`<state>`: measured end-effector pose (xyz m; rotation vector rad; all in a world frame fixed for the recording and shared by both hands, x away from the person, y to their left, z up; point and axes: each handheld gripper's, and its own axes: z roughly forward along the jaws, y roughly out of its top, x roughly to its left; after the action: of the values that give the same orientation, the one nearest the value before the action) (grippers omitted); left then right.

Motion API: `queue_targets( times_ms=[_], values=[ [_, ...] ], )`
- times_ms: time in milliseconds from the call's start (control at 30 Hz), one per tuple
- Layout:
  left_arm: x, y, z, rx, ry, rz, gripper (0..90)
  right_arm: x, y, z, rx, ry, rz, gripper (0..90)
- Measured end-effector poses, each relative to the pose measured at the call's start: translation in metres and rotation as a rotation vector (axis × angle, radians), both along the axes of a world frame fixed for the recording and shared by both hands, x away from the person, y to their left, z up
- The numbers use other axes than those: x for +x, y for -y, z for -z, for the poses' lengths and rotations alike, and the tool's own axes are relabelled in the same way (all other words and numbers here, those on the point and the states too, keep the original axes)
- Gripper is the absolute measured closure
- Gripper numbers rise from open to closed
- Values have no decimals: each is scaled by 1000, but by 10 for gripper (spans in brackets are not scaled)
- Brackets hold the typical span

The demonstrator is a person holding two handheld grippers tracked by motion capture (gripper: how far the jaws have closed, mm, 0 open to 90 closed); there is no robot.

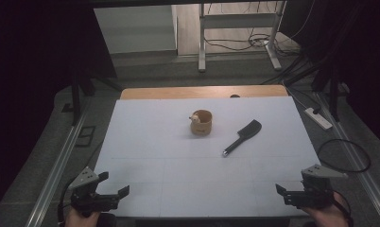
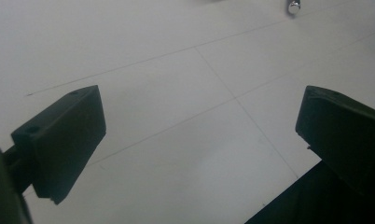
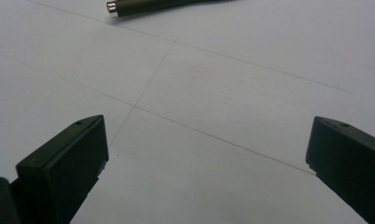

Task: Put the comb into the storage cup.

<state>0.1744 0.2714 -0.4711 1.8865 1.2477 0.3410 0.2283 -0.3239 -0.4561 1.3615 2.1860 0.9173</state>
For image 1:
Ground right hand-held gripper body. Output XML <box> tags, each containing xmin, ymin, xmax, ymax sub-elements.
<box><xmin>284</xmin><ymin>164</ymin><xmax>349</xmax><ymax>211</ymax></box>

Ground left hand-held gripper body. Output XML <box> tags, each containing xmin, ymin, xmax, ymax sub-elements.
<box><xmin>68</xmin><ymin>166</ymin><xmax>120</xmax><ymax>218</ymax></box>

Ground black comb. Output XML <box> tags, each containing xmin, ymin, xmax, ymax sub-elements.
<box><xmin>221</xmin><ymin>118</ymin><xmax>263</xmax><ymax>158</ymax></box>

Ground wooden cup with duck figure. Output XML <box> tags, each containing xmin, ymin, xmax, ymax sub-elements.
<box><xmin>188</xmin><ymin>109</ymin><xmax>214</xmax><ymax>136</ymax></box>

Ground person's left hand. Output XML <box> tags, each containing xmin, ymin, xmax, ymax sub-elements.
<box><xmin>64</xmin><ymin>207</ymin><xmax>101</xmax><ymax>227</ymax></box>

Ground person's right hand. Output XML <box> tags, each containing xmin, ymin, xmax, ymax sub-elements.
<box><xmin>300</xmin><ymin>192</ymin><xmax>350</xmax><ymax>227</ymax></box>

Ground white table mat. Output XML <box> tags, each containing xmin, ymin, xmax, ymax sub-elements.
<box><xmin>93</xmin><ymin>96</ymin><xmax>343</xmax><ymax>219</ymax></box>

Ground white power strip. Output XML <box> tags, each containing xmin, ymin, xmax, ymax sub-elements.
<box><xmin>304</xmin><ymin>107</ymin><xmax>334</xmax><ymax>131</ymax></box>

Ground black tripod stand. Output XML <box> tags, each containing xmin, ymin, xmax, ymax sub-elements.
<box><xmin>69</xmin><ymin>70</ymin><xmax>125</xmax><ymax>127</ymax></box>
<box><xmin>284</xmin><ymin>56</ymin><xmax>350</xmax><ymax>122</ymax></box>

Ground black curtain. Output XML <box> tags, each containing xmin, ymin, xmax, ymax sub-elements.
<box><xmin>279</xmin><ymin>0</ymin><xmax>380</xmax><ymax>149</ymax></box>
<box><xmin>0</xmin><ymin>0</ymin><xmax>116</xmax><ymax>216</ymax></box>

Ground white metal stand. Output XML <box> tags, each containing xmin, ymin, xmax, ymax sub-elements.
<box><xmin>198</xmin><ymin>0</ymin><xmax>288</xmax><ymax>73</ymax></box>

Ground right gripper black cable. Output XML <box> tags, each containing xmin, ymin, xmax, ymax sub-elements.
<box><xmin>333</xmin><ymin>188</ymin><xmax>354</xmax><ymax>227</ymax></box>

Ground aluminium rail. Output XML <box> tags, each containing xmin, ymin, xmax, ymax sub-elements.
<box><xmin>315</xmin><ymin>93</ymin><xmax>380</xmax><ymax>226</ymax></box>
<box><xmin>26</xmin><ymin>97</ymin><xmax>92</xmax><ymax>227</ymax></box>

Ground looped black cable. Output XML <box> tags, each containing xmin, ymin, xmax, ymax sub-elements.
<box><xmin>316</xmin><ymin>138</ymin><xmax>371</xmax><ymax>174</ymax></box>

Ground tangled black floor cables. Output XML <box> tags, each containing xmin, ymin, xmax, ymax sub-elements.
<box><xmin>203</xmin><ymin>27</ymin><xmax>302</xmax><ymax>58</ymax></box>

